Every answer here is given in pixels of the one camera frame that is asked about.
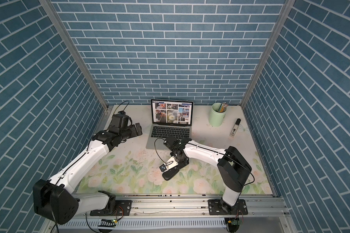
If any silver laptop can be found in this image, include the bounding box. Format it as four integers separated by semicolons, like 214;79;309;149
146;99;194;150

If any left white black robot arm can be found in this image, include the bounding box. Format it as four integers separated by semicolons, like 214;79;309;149
33;111;143;225

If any mint green pencil cup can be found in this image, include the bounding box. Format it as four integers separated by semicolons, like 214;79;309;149
209;103;227;127

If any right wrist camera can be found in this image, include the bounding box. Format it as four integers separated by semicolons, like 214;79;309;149
159;157;178;172

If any bundle of coloured pencils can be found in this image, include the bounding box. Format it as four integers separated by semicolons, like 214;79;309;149
218;102;228;113

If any floral table mat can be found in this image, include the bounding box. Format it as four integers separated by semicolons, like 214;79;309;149
75;104;273;195

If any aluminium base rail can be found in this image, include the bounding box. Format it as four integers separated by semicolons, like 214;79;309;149
48;195;291;219

